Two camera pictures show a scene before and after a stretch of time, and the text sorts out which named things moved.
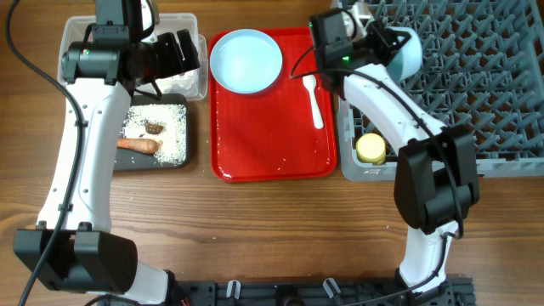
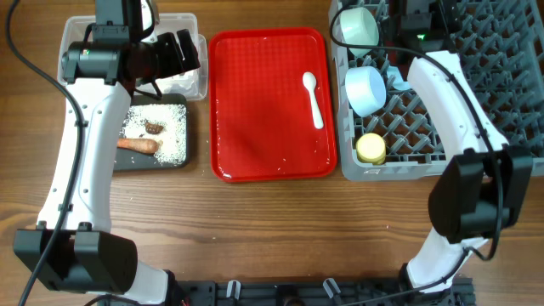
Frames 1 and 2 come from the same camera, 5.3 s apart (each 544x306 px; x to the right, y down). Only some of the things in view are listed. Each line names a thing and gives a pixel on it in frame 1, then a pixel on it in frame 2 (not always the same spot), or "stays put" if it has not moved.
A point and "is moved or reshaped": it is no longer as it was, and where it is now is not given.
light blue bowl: (407, 60) is moved or reshaped
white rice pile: (172, 140) stays put
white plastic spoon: (309, 82) stays put
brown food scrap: (152, 128) stays put
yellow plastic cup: (371, 148) stays put
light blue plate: (246, 60) is moved or reshaped
